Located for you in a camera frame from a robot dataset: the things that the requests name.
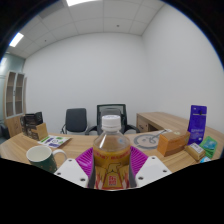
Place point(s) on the grey ceiling air vent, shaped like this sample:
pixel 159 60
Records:
pixel 51 9

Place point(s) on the small beige packet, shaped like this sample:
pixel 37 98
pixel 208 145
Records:
pixel 195 151

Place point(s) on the tan cardboard box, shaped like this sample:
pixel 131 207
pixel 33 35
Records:
pixel 41 132

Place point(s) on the black office chair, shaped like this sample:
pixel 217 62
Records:
pixel 76 120

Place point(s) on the white printed leaflet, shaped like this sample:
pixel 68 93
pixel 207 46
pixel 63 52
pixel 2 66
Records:
pixel 55 141

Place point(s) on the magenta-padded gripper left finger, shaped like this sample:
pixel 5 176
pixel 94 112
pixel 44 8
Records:
pixel 74 171

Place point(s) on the purple standing pouch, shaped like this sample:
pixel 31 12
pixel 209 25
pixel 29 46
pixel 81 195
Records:
pixel 197 123

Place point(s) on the green and white mug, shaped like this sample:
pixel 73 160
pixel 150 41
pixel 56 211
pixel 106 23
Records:
pixel 41 158

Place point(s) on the dark brown box stack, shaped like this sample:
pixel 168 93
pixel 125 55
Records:
pixel 30 122

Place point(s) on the black sofa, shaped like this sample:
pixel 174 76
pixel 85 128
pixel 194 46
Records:
pixel 2 131

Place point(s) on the large ceiling light panel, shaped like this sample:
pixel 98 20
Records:
pixel 81 2

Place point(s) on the small blue and white box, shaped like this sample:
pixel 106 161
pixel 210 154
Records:
pixel 206 160

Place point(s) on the small ceiling light panel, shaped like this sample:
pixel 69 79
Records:
pixel 16 39

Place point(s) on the orange cardboard box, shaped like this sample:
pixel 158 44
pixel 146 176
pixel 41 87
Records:
pixel 172 143

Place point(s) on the wooden shelf cabinet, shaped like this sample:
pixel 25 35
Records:
pixel 15 103

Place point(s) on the yellow-labelled drink bottle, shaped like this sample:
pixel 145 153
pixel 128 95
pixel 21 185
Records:
pixel 111 156

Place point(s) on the grey mesh office chair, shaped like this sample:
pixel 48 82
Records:
pixel 128 126

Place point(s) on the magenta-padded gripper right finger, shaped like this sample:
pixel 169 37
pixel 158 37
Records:
pixel 149 171

